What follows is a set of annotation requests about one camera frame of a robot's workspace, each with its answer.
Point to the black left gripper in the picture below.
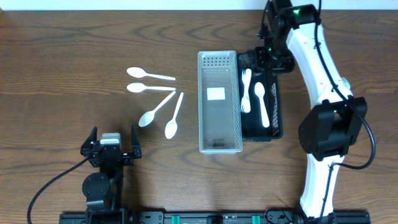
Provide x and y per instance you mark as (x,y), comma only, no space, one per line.
(111,152)

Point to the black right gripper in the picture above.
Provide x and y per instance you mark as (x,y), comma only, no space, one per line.
(286,65)

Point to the white plastic fork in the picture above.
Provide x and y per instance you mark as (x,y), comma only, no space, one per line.
(249,80)
(346,83)
(245,106)

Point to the white plastic spoon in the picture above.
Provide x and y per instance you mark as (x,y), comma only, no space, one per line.
(260,93)
(138,72)
(140,87)
(149,116)
(172,126)

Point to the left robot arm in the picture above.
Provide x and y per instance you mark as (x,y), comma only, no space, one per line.
(103,189)

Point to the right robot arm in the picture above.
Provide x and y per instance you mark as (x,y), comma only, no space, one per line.
(293,37)

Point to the clear plastic basket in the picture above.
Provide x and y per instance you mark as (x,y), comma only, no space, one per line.
(219,110)

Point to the black plastic basket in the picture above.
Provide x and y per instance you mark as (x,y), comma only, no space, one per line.
(251,122)

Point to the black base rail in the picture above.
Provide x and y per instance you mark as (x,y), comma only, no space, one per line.
(268,217)

